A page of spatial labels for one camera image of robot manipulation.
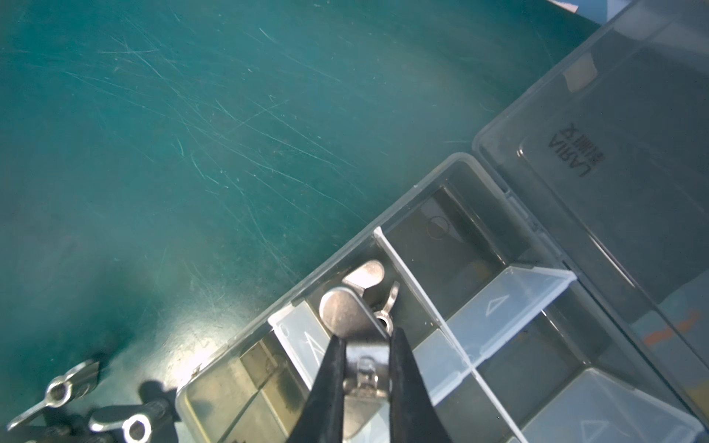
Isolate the clear plastic organizer box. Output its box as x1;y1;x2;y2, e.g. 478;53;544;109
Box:
176;1;708;442

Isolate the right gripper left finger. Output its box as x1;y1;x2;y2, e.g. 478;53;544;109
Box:
287;335;346;443

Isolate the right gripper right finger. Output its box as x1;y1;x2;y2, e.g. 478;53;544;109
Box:
389;328;452;443

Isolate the silver wing nut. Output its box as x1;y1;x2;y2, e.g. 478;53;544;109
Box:
374;282;400;335
319;285;391;439
89;399;172;443
7;359;100;431
342;260;385;296

